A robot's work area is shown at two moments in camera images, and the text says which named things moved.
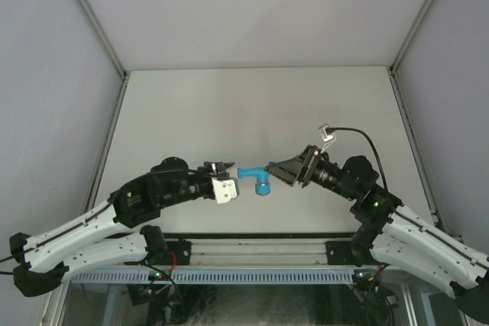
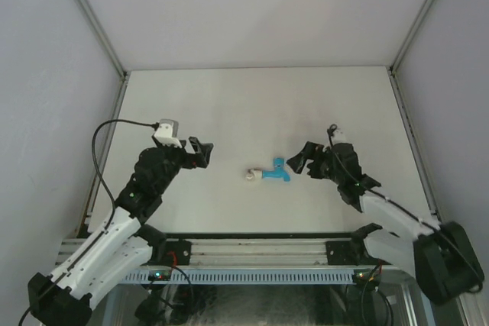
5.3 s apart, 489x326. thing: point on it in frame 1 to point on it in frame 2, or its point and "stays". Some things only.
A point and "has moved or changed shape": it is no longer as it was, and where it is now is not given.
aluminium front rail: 260,252 stays
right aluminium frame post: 393,67 stays
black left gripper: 214,168 to 199,159
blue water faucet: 261,175 has moved or changed shape
